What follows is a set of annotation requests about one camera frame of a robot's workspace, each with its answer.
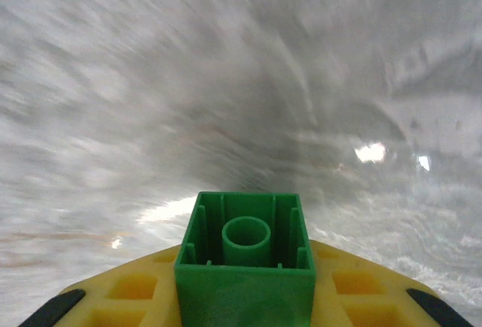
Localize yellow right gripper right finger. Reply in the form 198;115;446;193
308;239;474;327

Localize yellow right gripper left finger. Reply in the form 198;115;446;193
17;243;182;327

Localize green lego brick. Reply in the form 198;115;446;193
173;191;316;327

